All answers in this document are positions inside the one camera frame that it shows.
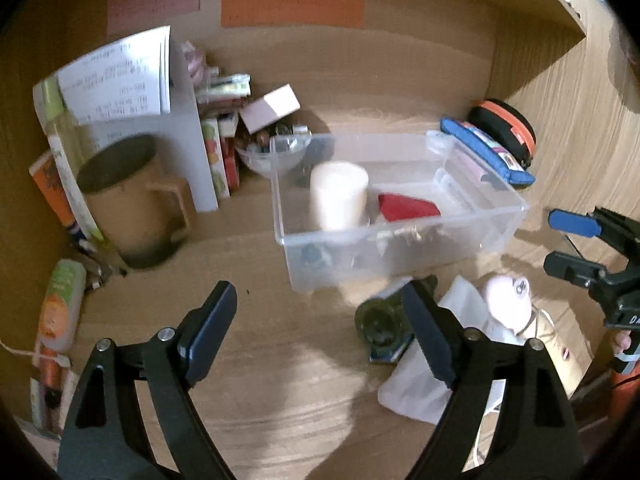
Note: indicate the brown paper package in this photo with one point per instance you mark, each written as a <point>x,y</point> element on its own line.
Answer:
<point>555,350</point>

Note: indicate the person's right hand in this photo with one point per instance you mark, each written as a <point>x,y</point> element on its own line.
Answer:
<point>623,342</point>

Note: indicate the small glass bowl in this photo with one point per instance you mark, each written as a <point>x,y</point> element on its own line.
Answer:
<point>257,160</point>

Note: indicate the red small carton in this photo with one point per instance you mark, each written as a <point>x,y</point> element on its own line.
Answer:
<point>231,160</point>

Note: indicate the orange packet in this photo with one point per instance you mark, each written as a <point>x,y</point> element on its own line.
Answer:
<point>50,385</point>

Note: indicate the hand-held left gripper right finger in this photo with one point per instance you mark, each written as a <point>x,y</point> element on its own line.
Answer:
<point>425,330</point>

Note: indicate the white printed receipt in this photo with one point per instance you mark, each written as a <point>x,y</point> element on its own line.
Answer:
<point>120,75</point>

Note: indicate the white cylindrical cup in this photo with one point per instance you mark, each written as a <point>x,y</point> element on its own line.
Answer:
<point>337,195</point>

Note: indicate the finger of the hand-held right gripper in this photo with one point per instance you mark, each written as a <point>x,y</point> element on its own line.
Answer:
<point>572,222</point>
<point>570,266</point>

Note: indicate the orange sticky note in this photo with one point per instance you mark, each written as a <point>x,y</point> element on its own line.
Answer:
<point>292,7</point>

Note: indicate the red cloth pouch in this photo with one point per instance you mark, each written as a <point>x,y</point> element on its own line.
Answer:
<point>405,207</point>

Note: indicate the wooden desktop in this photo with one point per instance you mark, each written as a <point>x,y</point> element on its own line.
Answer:
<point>280,360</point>

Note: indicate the pink and white small box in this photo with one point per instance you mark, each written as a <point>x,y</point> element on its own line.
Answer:
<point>267,107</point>

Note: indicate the blue pencil case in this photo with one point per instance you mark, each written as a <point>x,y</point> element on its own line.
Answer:
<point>480,145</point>

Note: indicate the green and white book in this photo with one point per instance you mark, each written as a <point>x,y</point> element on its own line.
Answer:
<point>55,125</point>

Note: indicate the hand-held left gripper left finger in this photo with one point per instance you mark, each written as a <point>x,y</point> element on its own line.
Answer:
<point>212,330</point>

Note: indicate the white plastic bag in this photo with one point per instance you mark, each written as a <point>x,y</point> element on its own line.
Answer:
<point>415,390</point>

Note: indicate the orange and green tube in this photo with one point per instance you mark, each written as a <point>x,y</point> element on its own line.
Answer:
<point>62,300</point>

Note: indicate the clear plastic storage box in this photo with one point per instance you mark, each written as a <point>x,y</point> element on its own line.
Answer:
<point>400,255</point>

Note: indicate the white and green tube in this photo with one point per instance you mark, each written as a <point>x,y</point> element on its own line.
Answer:
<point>225,87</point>

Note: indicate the dark green glass jar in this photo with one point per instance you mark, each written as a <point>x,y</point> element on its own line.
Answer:
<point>380,322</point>

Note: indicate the pink sticky note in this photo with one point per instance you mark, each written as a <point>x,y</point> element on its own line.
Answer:
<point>150,2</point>

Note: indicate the orange book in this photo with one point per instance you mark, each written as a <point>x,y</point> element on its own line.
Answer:
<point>50,185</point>

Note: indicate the pink striped packet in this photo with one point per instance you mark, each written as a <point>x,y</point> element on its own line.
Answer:
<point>192,60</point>

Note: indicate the black and orange round case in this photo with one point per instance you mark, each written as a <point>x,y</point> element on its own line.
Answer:
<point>510,120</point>

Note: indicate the brown mug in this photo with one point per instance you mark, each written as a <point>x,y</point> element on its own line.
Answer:
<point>125,210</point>

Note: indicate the fruit print carton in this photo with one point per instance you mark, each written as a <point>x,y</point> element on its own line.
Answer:
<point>215,160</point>

